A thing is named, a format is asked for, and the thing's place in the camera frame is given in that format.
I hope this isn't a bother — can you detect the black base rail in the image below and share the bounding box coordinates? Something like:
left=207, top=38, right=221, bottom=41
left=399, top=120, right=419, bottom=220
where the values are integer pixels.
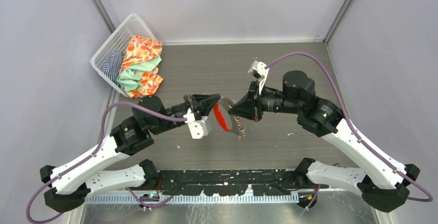
left=136, top=168, right=329, bottom=198

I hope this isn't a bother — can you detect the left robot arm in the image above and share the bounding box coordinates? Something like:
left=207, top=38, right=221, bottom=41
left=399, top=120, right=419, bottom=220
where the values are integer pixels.
left=40, top=94, right=221, bottom=213

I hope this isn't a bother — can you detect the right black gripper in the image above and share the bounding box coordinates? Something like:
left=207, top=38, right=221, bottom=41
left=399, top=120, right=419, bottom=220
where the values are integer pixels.
left=229, top=78, right=302, bottom=121

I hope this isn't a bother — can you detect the mint green cloth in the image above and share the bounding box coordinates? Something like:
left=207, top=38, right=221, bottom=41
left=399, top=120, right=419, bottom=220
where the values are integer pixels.
left=116, top=56, right=163, bottom=92

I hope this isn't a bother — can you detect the purple cable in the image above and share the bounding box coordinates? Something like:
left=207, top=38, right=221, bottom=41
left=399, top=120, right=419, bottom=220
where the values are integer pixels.
left=26, top=101, right=188, bottom=224
left=265, top=51, right=434, bottom=203

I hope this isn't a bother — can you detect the white plastic basket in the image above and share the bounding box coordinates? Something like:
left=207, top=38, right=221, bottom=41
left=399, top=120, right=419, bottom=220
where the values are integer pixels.
left=90, top=13, right=157, bottom=97

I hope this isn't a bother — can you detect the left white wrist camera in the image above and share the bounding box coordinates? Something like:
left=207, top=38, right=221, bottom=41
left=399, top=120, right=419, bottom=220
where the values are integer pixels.
left=183, top=109, right=212, bottom=139

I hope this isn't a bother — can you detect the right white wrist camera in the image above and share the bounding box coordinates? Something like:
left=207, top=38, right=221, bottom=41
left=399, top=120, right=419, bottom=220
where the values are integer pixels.
left=247, top=60, right=269, bottom=95

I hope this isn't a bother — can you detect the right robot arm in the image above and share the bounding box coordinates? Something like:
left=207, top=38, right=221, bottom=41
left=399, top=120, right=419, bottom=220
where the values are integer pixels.
left=229, top=70, right=420, bottom=213

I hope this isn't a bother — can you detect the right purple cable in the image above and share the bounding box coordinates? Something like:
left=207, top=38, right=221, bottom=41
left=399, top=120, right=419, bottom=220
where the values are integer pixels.
left=265, top=51, right=434, bottom=203

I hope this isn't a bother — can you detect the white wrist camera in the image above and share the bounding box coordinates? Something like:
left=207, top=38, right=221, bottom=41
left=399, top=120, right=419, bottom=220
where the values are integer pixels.
left=247, top=60, right=269, bottom=95
left=183, top=109, right=212, bottom=139

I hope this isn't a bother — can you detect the orange floral cloth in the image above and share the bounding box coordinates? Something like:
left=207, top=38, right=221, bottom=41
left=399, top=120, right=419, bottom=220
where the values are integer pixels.
left=121, top=35, right=163, bottom=99

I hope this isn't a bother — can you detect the red handled metal keyring holder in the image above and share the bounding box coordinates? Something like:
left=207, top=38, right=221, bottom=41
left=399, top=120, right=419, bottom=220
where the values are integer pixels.
left=213, top=97, right=246, bottom=140

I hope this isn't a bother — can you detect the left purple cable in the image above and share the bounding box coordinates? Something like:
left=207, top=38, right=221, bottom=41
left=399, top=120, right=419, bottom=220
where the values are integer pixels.
left=26, top=101, right=188, bottom=224

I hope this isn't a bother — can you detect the blue striped cloth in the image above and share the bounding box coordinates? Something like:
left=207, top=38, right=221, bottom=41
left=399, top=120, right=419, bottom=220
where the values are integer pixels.
left=102, top=51, right=124, bottom=87

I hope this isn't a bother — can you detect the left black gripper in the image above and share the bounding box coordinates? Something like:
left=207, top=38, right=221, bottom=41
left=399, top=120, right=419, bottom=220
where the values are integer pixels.
left=150, top=93, right=221, bottom=135

